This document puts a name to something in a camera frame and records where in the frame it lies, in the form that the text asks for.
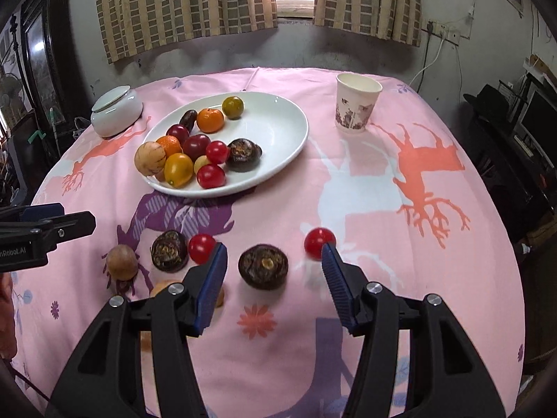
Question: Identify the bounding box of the black equipment rack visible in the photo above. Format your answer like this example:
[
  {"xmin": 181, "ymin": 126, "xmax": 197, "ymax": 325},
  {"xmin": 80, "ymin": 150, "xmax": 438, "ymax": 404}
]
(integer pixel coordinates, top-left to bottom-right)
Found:
[{"xmin": 463, "ymin": 73, "xmax": 556, "ymax": 246}]

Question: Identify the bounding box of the person's left hand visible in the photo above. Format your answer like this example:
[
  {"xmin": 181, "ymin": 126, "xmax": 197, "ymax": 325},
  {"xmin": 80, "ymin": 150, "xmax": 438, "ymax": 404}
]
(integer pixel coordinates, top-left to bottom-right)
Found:
[{"xmin": 0, "ymin": 273, "xmax": 17, "ymax": 361}]

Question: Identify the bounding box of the striped pepino melon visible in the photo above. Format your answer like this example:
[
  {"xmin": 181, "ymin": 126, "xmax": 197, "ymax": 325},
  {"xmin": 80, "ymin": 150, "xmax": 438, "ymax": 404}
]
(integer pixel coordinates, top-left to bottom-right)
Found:
[{"xmin": 134, "ymin": 141, "xmax": 166, "ymax": 177}]

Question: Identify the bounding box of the checked curtain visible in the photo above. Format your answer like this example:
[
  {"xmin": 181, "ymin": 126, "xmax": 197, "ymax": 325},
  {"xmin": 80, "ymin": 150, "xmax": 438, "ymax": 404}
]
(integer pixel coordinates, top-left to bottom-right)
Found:
[
  {"xmin": 95, "ymin": 0, "xmax": 277, "ymax": 63},
  {"xmin": 313, "ymin": 0, "xmax": 422, "ymax": 47}
]

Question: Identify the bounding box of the patterned paper cup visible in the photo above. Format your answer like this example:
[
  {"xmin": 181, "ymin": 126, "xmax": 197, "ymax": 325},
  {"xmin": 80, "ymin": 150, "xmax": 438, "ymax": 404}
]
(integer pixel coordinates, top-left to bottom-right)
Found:
[{"xmin": 335, "ymin": 73, "xmax": 383, "ymax": 134}]

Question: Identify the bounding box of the pink patterned tablecloth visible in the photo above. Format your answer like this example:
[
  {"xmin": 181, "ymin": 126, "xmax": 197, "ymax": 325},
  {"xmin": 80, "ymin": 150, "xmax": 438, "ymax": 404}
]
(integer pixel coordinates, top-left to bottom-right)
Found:
[{"xmin": 12, "ymin": 69, "xmax": 525, "ymax": 417}]

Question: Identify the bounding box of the wall power strip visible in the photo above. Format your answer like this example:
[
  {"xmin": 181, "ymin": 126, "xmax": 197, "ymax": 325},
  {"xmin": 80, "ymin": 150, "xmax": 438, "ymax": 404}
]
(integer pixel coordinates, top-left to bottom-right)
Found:
[{"xmin": 426, "ymin": 21, "xmax": 461, "ymax": 46}]

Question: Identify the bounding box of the yellow orange oval tomato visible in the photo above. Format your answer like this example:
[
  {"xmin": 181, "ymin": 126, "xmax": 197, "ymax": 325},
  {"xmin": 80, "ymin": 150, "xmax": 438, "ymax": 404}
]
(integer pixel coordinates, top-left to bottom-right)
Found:
[{"xmin": 164, "ymin": 153, "xmax": 194, "ymax": 189}]

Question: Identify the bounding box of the dark wooden cabinet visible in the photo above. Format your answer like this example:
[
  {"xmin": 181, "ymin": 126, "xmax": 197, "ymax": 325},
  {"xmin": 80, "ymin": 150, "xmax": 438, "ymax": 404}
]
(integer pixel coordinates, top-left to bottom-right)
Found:
[{"xmin": 8, "ymin": 0, "xmax": 90, "ymax": 205}]

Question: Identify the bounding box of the checked curtain left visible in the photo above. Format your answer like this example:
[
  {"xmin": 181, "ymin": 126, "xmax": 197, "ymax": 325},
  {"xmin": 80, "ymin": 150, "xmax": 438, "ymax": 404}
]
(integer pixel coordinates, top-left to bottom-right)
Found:
[{"xmin": 95, "ymin": 0, "xmax": 277, "ymax": 63}]

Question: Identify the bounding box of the checked curtain right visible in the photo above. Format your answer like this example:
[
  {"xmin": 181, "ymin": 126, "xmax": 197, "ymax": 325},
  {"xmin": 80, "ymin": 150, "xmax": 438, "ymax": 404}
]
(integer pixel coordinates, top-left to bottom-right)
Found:
[{"xmin": 313, "ymin": 0, "xmax": 422, "ymax": 47}]

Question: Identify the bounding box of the yellow green round tomato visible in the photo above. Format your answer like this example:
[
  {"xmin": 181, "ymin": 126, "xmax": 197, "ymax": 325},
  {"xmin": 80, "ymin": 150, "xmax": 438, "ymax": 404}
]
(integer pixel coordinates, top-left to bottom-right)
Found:
[{"xmin": 221, "ymin": 95, "xmax": 244, "ymax": 120}]

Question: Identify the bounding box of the small orange mandarin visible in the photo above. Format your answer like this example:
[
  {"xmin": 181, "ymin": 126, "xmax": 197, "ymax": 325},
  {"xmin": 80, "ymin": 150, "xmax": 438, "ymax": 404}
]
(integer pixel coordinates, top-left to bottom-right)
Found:
[{"xmin": 196, "ymin": 109, "xmax": 225, "ymax": 134}]

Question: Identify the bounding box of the brown passion fruit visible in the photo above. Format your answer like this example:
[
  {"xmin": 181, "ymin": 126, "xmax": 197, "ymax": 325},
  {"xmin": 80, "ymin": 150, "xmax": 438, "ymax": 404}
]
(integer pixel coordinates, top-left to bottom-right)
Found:
[{"xmin": 106, "ymin": 245, "xmax": 139, "ymax": 281}]

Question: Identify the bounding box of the red cherry tomato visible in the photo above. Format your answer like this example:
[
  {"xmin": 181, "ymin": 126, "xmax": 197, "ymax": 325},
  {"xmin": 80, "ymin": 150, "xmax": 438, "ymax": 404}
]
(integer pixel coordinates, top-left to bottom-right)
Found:
[
  {"xmin": 206, "ymin": 141, "xmax": 229, "ymax": 165},
  {"xmin": 304, "ymin": 227, "xmax": 336, "ymax": 261},
  {"xmin": 188, "ymin": 233, "xmax": 216, "ymax": 264},
  {"xmin": 196, "ymin": 164, "xmax": 227, "ymax": 189}
]

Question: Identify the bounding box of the white oval plate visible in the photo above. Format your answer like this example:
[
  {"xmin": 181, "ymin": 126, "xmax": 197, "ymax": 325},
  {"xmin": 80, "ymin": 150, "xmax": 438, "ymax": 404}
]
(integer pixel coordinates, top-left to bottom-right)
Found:
[{"xmin": 143, "ymin": 92, "xmax": 310, "ymax": 199}]

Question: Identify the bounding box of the white power cable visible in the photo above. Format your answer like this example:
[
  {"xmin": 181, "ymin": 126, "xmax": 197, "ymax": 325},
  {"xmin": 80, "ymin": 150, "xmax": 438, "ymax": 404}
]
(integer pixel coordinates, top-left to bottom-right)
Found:
[{"xmin": 406, "ymin": 34, "xmax": 449, "ymax": 93}]

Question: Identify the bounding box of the large orange mandarin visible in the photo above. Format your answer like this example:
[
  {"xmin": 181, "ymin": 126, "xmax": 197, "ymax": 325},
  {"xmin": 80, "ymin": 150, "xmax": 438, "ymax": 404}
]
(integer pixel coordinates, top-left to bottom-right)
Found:
[{"xmin": 156, "ymin": 135, "xmax": 182, "ymax": 157}]

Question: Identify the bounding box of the dark red plum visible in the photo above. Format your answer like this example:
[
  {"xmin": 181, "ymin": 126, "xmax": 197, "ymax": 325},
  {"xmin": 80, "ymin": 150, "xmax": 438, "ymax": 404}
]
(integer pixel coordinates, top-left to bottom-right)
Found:
[
  {"xmin": 166, "ymin": 124, "xmax": 190, "ymax": 145},
  {"xmin": 182, "ymin": 133, "xmax": 211, "ymax": 162}
]

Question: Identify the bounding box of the small tan longan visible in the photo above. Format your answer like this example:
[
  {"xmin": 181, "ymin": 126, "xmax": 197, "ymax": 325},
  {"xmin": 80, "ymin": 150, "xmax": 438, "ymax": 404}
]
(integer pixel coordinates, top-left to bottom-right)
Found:
[
  {"xmin": 215, "ymin": 287, "xmax": 226, "ymax": 309},
  {"xmin": 194, "ymin": 155, "xmax": 211, "ymax": 175}
]

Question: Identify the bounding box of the white lidded ceramic jar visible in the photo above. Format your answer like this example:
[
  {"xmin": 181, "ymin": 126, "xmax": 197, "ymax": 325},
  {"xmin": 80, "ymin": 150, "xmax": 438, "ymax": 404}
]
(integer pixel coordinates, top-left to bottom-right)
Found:
[{"xmin": 91, "ymin": 85, "xmax": 143, "ymax": 138}]

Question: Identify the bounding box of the green yellow round fruit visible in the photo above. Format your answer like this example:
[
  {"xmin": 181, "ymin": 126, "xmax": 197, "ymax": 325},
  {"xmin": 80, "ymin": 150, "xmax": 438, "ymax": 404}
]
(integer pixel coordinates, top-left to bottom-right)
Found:
[{"xmin": 140, "ymin": 331, "xmax": 152, "ymax": 352}]

